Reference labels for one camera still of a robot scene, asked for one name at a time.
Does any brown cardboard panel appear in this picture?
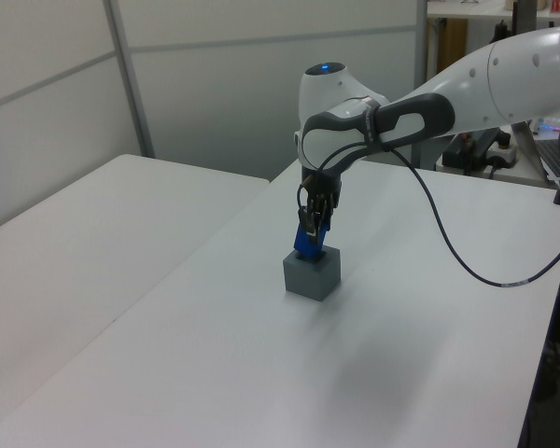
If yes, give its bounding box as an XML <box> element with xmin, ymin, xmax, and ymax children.
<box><xmin>435</xmin><ymin>18</ymin><xmax>469</xmax><ymax>72</ymax></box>

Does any black power strip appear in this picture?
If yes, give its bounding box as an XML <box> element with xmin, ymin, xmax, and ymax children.
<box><xmin>441</xmin><ymin>137</ymin><xmax>492</xmax><ymax>168</ymax></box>

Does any black cable strap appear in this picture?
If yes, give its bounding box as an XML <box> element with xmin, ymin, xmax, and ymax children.
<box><xmin>361</xmin><ymin>96</ymin><xmax>389</xmax><ymax>153</ymax></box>

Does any blue block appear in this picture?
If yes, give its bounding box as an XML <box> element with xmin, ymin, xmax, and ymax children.
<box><xmin>292</xmin><ymin>222</ymin><xmax>330</xmax><ymax>263</ymax></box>

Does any white emergency stop box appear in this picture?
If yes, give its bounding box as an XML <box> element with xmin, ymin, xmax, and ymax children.
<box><xmin>488</xmin><ymin>132</ymin><xmax>520</xmax><ymax>168</ymax></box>

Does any grey laptop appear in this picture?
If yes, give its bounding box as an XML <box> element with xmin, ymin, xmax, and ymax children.
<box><xmin>510</xmin><ymin>116</ymin><xmax>560</xmax><ymax>188</ymax></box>

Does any grey hollow cuboid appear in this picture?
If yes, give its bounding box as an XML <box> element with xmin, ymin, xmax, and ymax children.
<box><xmin>282</xmin><ymin>245</ymin><xmax>343</xmax><ymax>302</ymax></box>

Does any grey partition post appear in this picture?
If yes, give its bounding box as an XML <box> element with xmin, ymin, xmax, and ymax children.
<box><xmin>103</xmin><ymin>0</ymin><xmax>157</xmax><ymax>160</ymax></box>
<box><xmin>414</xmin><ymin>0</ymin><xmax>432</xmax><ymax>170</ymax></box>

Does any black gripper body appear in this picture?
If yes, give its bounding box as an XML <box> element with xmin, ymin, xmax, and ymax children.
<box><xmin>301</xmin><ymin>173</ymin><xmax>344</xmax><ymax>210</ymax></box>

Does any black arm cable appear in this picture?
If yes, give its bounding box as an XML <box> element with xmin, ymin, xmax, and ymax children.
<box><xmin>295</xmin><ymin>139</ymin><xmax>560</xmax><ymax>288</ymax></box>

